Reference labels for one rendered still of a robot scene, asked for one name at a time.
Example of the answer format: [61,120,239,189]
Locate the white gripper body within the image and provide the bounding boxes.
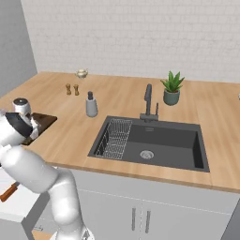
[29,117,42,141]

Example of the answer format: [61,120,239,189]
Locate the dark wooden cutting board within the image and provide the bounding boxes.
[22,112,58,146]

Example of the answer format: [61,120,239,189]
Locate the grey soap dispenser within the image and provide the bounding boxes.
[85,90,99,118]

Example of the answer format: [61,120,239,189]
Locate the white side counter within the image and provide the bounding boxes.
[0,167,52,224]

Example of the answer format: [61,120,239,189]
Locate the grey cupboard door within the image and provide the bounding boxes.
[76,188,143,240]
[141,200,233,240]

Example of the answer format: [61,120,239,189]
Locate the dark grey tap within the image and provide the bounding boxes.
[139,82,160,124]

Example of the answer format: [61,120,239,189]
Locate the dark grey sink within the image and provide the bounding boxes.
[87,115,211,173]

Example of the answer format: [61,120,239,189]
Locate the grey cupboard top panel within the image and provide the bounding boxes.
[55,167,240,217]

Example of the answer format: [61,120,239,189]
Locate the green plant in grey pot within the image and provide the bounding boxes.
[159,70,186,107]

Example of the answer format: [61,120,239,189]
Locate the dark grey side cabinet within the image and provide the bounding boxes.
[220,202,240,240]

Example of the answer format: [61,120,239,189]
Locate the knife with orange handle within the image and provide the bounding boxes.
[0,181,22,203]

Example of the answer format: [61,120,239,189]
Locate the wire dish rack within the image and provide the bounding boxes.
[93,118,133,160]

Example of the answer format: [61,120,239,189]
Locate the grey cupboard handle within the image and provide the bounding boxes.
[144,209,152,235]
[131,207,137,233]

